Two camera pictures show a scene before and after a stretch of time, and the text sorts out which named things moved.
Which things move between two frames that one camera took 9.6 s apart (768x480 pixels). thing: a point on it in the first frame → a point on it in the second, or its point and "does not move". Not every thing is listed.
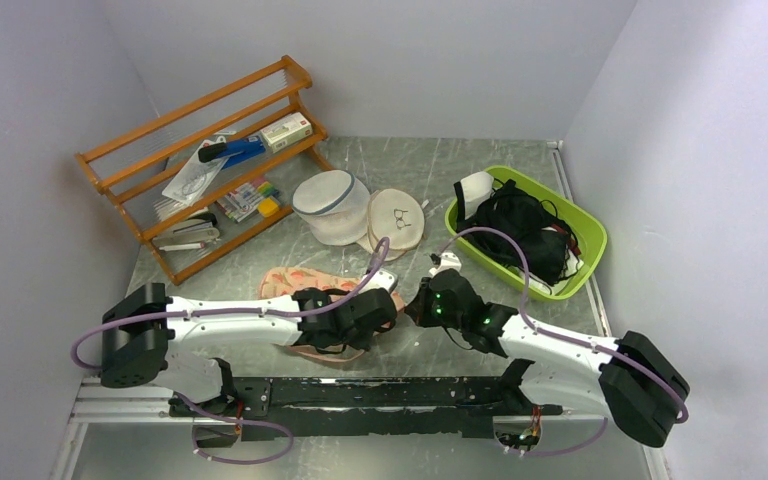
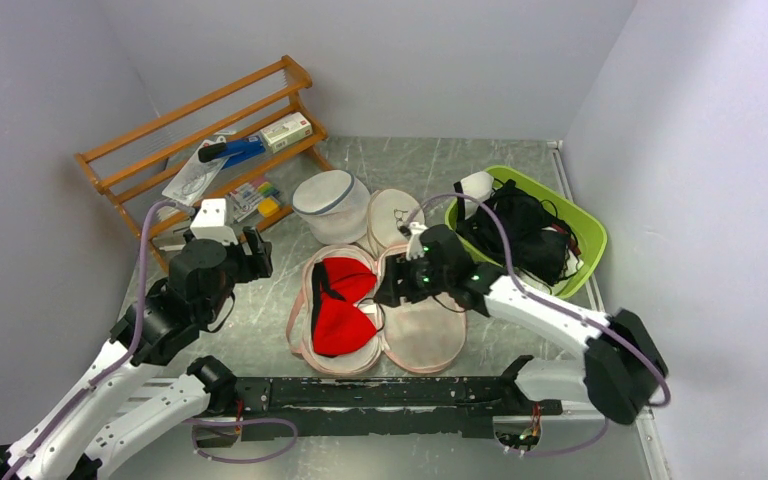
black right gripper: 418,308 → 392,289
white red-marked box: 286,131 does not move
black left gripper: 362,342 → 256,263
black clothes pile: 552,247 does not move
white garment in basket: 476,188 does not move
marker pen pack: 243,201 does not move
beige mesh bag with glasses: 393,214 does not move
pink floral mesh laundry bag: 283,282 → 415,337
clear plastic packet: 195,177 does not move
